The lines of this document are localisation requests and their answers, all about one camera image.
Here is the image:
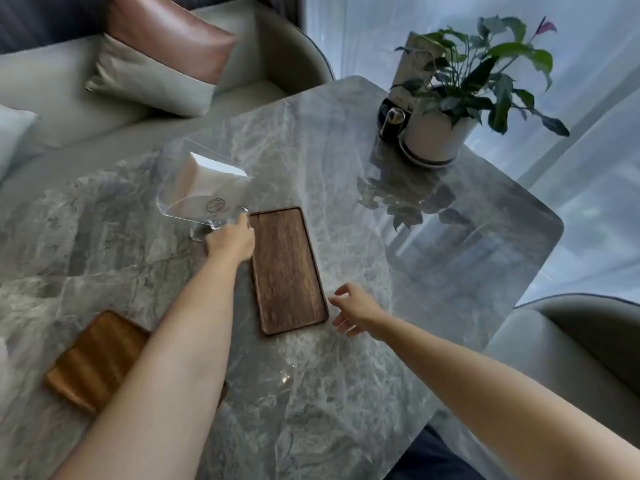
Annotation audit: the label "white plant saucer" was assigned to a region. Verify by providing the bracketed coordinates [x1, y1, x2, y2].
[398, 138, 464, 170]

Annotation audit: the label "green plant in white pot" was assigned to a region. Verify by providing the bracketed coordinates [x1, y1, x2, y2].
[393, 14, 571, 163]

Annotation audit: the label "person's left hand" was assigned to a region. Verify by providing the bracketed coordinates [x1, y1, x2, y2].
[205, 212, 257, 269]

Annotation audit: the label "grey sofa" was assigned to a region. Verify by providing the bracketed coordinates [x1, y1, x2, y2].
[0, 0, 337, 191]

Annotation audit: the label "white sheer curtain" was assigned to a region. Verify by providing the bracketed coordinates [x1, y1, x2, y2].
[299, 0, 640, 307]

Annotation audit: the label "small black container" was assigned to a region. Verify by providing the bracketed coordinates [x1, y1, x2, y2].
[378, 97, 414, 143]

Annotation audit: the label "grey armchair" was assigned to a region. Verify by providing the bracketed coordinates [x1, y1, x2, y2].
[483, 293, 640, 391]

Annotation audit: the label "light wooden tray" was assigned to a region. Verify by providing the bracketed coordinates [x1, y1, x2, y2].
[43, 309, 229, 417]

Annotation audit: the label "beige menu card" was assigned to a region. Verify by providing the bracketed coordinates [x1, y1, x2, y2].
[393, 32, 452, 113]

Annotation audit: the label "clear acrylic napkin holder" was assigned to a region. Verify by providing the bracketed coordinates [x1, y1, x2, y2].
[155, 137, 251, 242]

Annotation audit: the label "person's right forearm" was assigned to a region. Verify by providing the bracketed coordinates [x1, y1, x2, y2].
[369, 314, 640, 480]

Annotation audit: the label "person's left forearm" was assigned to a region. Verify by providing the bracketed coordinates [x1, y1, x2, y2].
[49, 254, 242, 480]

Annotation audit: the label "person's right hand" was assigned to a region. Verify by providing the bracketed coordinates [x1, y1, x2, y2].
[327, 282, 389, 339]

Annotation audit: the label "dark wooden tray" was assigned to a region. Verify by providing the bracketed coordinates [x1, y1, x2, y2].
[247, 206, 330, 337]

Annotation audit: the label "dark blue trousers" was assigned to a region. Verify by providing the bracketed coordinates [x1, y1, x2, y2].
[393, 423, 489, 480]

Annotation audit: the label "grey marble table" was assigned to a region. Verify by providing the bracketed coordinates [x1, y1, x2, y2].
[0, 74, 566, 480]

